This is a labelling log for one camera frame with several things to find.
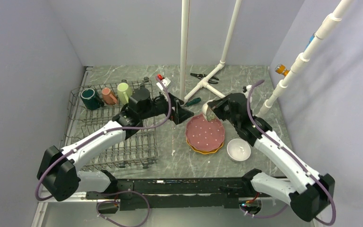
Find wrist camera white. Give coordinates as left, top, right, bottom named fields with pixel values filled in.
left=156, top=74, right=171, bottom=92
left=242, top=85, right=252, bottom=98

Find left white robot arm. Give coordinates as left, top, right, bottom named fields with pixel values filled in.
left=37, top=88, right=194, bottom=201

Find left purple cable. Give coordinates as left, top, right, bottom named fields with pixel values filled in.
left=35, top=75, right=173, bottom=227

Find cream yellow-green cup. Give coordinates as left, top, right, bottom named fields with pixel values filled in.
left=117, top=82, right=133, bottom=105

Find dark green mug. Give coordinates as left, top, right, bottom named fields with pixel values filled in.
left=80, top=88, right=104, bottom=110

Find black pliers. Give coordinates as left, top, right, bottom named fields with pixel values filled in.
left=190, top=73, right=219, bottom=84

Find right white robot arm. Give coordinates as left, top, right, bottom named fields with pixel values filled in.
left=202, top=93, right=336, bottom=221

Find yellow plate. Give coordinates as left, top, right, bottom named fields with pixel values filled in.
left=186, top=140, right=224, bottom=155

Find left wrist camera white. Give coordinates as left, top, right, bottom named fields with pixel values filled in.
left=156, top=74, right=171, bottom=92

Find orange yellow wall fitting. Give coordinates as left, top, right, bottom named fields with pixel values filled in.
left=275, top=64, right=290, bottom=77

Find white plain bowl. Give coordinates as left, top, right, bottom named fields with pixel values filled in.
left=226, top=139, right=251, bottom=162

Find purple cable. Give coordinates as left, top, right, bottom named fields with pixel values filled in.
left=35, top=75, right=173, bottom=227
left=239, top=79, right=337, bottom=227

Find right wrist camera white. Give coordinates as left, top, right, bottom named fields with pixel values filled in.
left=242, top=85, right=252, bottom=98

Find patterned floral bowl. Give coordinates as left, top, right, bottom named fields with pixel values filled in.
left=202, top=102, right=217, bottom=122

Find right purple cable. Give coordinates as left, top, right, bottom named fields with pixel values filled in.
left=239, top=79, right=337, bottom=227

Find green handled screwdriver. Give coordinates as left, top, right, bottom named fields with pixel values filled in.
left=183, top=97, right=201, bottom=107

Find white PVC diagonal pipe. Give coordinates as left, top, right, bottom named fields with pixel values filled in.
left=256, top=0, right=352, bottom=118

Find grey wire dish rack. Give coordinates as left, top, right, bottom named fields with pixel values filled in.
left=59, top=83, right=158, bottom=172

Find white PVC pipe frame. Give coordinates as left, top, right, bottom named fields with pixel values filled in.
left=180, top=0, right=242, bottom=102

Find pink dotted plate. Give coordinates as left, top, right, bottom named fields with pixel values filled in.
left=185, top=114, right=225, bottom=151

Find pink mug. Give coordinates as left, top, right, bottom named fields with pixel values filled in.
left=101, top=87, right=119, bottom=105

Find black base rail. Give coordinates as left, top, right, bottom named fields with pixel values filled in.
left=86, top=177, right=259, bottom=211

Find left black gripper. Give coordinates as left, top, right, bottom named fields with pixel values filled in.
left=139, top=89, right=193, bottom=124

